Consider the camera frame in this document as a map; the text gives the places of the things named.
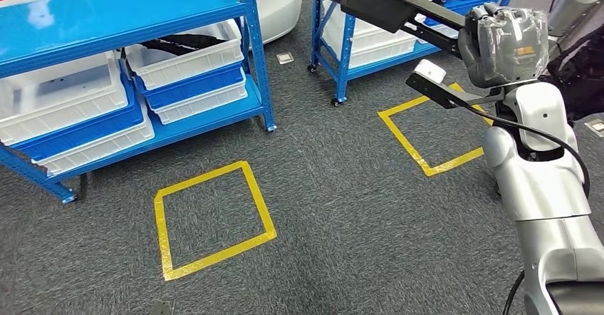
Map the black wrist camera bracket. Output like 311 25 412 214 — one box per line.
405 72 506 110

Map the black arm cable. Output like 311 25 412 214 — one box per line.
452 100 590 315

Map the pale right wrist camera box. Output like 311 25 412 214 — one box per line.
413 59 447 85

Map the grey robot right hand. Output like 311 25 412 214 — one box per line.
457 1 551 90

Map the white vehicle with red stripe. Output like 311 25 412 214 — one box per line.
0 0 303 45

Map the black plastic panel part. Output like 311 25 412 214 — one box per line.
261 0 473 59

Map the blue metal shelf rack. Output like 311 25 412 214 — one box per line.
0 0 277 205
308 0 527 107

